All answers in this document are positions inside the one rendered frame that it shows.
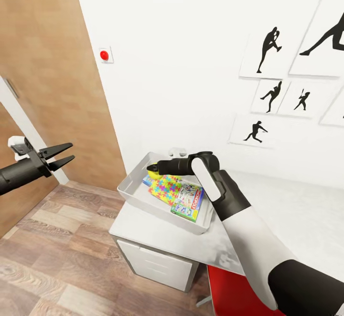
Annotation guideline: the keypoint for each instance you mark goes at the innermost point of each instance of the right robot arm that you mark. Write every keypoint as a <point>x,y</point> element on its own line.
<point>276,275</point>

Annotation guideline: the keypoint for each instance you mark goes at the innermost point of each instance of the board game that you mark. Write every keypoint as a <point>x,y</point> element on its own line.
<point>188,201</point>
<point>148,181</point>

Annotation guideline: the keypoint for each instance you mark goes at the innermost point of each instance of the toy box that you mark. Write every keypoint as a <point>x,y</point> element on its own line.
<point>135,192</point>

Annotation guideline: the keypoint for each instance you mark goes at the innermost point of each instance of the jigsaw puzzle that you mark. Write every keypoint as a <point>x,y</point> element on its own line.
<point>166,188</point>

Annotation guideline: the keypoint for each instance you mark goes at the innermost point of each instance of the tennis ball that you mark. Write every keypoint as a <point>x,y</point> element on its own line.
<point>154,174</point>

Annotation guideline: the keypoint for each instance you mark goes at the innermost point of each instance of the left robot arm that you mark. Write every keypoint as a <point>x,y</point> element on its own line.
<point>31,164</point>

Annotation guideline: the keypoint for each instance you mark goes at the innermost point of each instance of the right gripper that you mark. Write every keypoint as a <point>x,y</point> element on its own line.
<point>167,167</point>

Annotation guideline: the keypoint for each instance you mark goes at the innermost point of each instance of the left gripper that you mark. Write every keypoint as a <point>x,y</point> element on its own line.
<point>30,169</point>

